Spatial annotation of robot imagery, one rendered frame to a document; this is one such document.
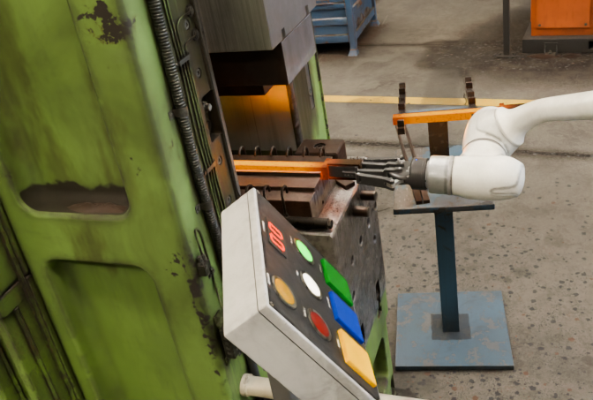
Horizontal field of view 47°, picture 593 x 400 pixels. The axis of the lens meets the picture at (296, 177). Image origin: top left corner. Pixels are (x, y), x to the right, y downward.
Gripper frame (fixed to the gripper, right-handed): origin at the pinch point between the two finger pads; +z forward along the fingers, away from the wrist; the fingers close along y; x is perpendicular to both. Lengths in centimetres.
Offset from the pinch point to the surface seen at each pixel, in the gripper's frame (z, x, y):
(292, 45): 6.7, 33.8, -6.7
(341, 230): -1.2, -10.8, -10.0
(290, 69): 6.6, 29.7, -9.9
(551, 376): -53, -97, 38
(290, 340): -13, 14, -72
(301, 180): 9.6, -1.1, -4.7
